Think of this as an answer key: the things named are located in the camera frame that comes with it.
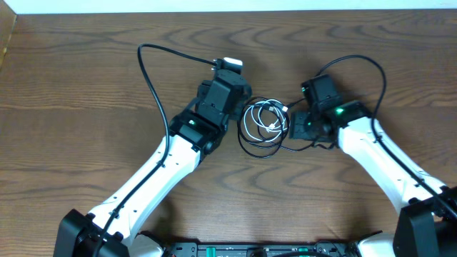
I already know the white usb cable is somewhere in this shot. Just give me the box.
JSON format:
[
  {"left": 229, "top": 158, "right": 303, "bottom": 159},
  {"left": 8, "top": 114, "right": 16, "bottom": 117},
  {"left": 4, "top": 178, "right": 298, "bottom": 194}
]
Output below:
[{"left": 243, "top": 99, "right": 289, "bottom": 143}]

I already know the black usb cable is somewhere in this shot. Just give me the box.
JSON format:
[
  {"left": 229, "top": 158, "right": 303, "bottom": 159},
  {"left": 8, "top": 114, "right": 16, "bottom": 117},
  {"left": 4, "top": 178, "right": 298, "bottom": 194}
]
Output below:
[{"left": 236, "top": 96, "right": 318, "bottom": 159}]

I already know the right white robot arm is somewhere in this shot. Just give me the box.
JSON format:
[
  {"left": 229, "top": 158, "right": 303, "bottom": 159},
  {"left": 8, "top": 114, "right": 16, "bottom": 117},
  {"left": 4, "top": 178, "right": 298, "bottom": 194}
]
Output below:
[{"left": 290, "top": 74, "right": 456, "bottom": 256}]

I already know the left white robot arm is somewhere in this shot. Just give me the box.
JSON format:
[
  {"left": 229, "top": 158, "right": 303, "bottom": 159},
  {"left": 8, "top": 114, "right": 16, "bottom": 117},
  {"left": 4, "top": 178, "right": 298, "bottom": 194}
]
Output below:
[{"left": 54, "top": 69, "right": 251, "bottom": 256}]

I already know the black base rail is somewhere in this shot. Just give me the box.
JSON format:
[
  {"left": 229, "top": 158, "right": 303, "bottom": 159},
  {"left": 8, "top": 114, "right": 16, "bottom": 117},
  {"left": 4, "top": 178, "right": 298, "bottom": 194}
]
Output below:
[{"left": 162, "top": 241, "right": 359, "bottom": 257}]

